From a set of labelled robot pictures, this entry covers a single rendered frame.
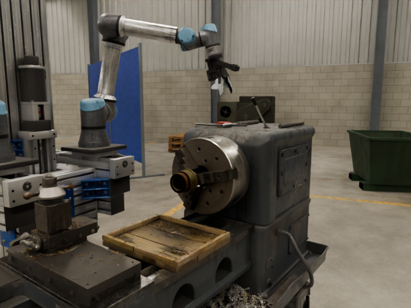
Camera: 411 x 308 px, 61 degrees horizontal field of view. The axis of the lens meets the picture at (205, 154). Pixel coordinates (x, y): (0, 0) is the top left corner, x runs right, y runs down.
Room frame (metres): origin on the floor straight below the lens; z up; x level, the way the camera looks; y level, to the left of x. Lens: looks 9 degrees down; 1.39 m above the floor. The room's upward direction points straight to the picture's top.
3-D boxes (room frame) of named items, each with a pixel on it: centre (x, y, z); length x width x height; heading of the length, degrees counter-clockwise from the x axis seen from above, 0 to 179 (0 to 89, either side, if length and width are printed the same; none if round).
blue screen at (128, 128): (7.91, 2.14, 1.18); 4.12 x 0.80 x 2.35; 30
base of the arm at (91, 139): (1.71, 0.55, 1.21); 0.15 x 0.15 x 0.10
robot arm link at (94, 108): (1.72, 0.55, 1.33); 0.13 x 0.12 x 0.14; 176
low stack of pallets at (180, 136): (9.60, 0.42, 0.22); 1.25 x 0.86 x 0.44; 162
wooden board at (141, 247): (1.21, 0.14, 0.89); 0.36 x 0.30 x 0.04; 54
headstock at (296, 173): (1.75, -0.23, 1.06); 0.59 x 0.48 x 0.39; 144
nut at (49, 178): (0.94, 0.43, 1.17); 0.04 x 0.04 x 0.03
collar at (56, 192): (0.94, 0.43, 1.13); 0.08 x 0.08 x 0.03
